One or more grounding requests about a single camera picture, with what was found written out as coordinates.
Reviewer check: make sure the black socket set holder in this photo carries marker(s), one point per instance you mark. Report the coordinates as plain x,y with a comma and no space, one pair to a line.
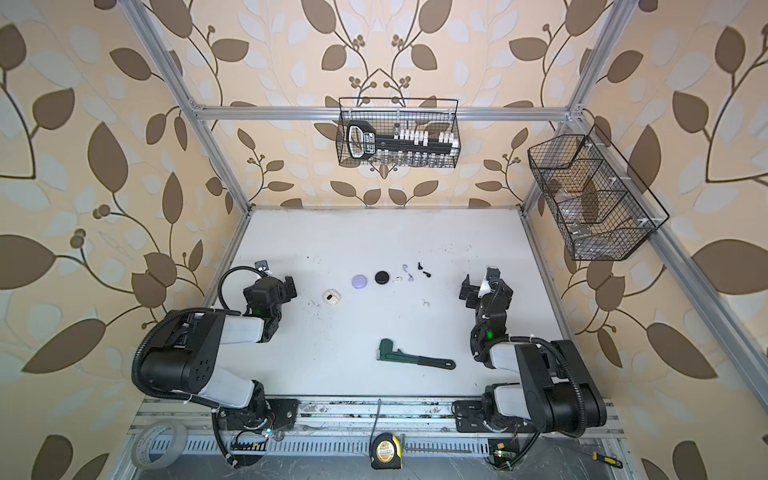
364,142

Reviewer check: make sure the back wire basket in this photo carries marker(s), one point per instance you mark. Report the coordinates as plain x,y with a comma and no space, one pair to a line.
432,113

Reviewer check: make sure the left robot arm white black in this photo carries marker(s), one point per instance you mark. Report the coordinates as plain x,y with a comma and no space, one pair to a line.
178,359

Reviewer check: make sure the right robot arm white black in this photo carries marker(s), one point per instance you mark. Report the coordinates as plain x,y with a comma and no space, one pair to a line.
554,391

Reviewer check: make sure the clear tape roll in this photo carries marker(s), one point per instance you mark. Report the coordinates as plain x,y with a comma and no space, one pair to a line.
159,445

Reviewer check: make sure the yellow black screwdriver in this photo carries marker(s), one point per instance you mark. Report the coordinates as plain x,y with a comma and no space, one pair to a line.
607,460

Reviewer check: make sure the yellow black tape measure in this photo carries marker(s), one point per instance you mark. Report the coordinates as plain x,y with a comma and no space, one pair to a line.
386,452

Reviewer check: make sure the right wire basket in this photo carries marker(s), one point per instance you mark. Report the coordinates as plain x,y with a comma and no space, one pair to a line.
601,206

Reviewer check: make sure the wire basket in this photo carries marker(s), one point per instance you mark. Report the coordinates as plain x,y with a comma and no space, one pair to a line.
601,206
432,113

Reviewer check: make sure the purple earbud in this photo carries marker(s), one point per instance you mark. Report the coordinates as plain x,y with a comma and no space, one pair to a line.
407,272

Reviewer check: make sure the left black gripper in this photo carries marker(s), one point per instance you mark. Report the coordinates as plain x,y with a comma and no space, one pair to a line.
280,289

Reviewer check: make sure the white earbud charging case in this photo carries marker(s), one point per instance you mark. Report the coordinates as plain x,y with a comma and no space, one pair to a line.
331,297

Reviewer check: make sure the green black pipe wrench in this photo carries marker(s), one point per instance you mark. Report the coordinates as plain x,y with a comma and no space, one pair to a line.
387,353

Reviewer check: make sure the black round charging case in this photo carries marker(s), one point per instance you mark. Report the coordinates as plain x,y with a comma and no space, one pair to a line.
382,277

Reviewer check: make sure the purple round charging case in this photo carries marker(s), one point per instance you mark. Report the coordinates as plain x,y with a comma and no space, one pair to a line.
359,281

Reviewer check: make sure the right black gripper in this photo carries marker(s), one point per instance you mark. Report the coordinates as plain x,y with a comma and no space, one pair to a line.
483,294

